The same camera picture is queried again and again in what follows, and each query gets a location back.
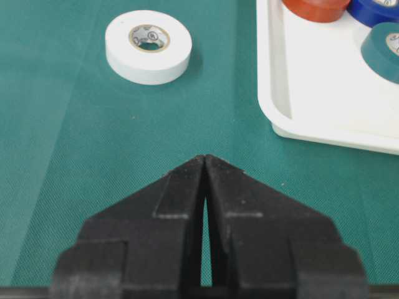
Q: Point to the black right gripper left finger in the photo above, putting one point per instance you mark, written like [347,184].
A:
[147,245]

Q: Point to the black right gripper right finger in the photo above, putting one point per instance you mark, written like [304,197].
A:
[265,244]

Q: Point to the green tape roll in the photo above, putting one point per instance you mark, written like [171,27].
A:
[380,50]

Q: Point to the red tape roll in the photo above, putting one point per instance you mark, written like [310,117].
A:
[317,10]

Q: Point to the blue tape roll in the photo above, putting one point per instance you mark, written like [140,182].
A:
[373,12]

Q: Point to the white plastic case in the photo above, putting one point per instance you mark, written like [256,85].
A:
[313,85]

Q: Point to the white tape roll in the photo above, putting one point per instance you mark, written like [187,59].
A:
[147,47]

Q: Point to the green table cloth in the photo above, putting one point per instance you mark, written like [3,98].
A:
[76,137]

